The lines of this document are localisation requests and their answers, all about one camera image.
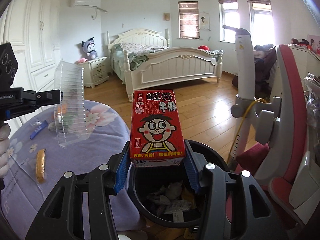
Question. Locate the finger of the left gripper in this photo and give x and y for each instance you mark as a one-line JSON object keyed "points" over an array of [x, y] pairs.
{"points": [[48, 98]]}

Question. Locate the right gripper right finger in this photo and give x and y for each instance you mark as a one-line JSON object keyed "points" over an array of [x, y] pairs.
{"points": [[191, 167]]}

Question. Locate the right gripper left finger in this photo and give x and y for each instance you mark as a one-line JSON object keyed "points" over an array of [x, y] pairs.
{"points": [[123, 164]]}

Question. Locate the blue sachet wrapper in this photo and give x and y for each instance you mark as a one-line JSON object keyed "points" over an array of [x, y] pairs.
{"points": [[39, 126]]}

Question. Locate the gold snack wrapper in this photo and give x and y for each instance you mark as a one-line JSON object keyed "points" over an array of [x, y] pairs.
{"points": [[40, 165]]}

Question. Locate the black trash bin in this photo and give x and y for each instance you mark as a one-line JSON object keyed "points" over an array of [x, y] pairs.
{"points": [[164, 196]]}

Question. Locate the white gloved left hand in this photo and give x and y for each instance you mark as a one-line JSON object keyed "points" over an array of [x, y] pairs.
{"points": [[4, 145]]}

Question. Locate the pink plush on nightstand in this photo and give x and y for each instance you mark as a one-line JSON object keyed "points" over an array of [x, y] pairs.
{"points": [[82, 60]]}

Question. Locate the white nightstand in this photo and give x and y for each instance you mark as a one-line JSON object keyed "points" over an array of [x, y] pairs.
{"points": [[95, 72]]}

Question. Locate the grey plush toy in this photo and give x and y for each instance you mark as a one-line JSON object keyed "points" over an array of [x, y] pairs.
{"points": [[89, 49]]}

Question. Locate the white wardrobe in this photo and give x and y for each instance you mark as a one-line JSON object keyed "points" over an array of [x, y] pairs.
{"points": [[31, 26]]}

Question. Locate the green blanket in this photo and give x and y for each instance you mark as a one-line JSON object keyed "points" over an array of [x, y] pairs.
{"points": [[136, 60]]}

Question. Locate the white wooden bed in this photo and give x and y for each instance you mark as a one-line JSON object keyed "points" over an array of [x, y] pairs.
{"points": [[165, 66]]}

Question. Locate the white air conditioner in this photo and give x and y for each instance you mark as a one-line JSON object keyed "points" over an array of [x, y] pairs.
{"points": [[85, 3]]}

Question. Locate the red plush on bed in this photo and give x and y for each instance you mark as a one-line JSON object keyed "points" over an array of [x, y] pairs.
{"points": [[203, 47]]}

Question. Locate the dark clothes pile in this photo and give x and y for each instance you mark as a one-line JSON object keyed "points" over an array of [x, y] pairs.
{"points": [[264, 59]]}

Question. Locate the wall picture scroll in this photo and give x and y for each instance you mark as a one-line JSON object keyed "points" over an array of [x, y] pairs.
{"points": [[204, 21]]}

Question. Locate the pink photo frame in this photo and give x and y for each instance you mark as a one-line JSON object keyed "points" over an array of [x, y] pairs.
{"points": [[314, 41]]}

